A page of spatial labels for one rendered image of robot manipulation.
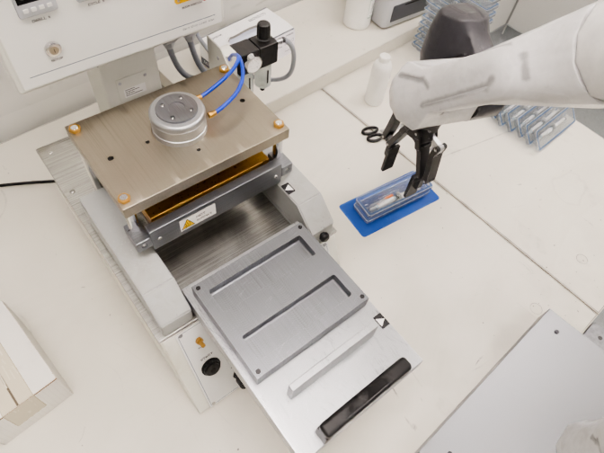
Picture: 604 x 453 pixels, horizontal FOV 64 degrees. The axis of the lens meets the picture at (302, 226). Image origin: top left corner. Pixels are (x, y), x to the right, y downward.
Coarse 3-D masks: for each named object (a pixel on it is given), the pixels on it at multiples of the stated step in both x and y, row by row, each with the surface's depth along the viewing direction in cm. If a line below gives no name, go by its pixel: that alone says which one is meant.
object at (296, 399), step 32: (352, 320) 71; (224, 352) 68; (320, 352) 68; (352, 352) 68; (384, 352) 69; (256, 384) 65; (288, 384) 65; (320, 384) 66; (352, 384) 66; (288, 416) 63; (320, 416) 63; (288, 448) 63; (320, 448) 61
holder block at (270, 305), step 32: (256, 256) 73; (288, 256) 75; (320, 256) 74; (192, 288) 69; (224, 288) 71; (256, 288) 72; (288, 288) 71; (320, 288) 73; (352, 288) 71; (224, 320) 67; (256, 320) 67; (288, 320) 69; (320, 320) 68; (256, 352) 66; (288, 352) 65
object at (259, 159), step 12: (252, 156) 76; (264, 156) 76; (228, 168) 74; (240, 168) 74; (252, 168) 75; (204, 180) 72; (216, 180) 72; (228, 180) 73; (180, 192) 71; (192, 192) 71; (204, 192) 71; (156, 204) 69; (168, 204) 69; (180, 204) 70; (144, 216) 71; (156, 216) 68
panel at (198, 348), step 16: (176, 336) 72; (192, 336) 74; (208, 336) 76; (192, 352) 76; (208, 352) 78; (192, 368) 77; (224, 368) 81; (208, 384) 80; (224, 384) 83; (208, 400) 82
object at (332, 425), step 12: (396, 360) 65; (384, 372) 63; (396, 372) 63; (372, 384) 62; (384, 384) 62; (360, 396) 61; (372, 396) 61; (348, 408) 60; (360, 408) 60; (324, 420) 60; (336, 420) 59; (348, 420) 60; (324, 432) 59; (336, 432) 59
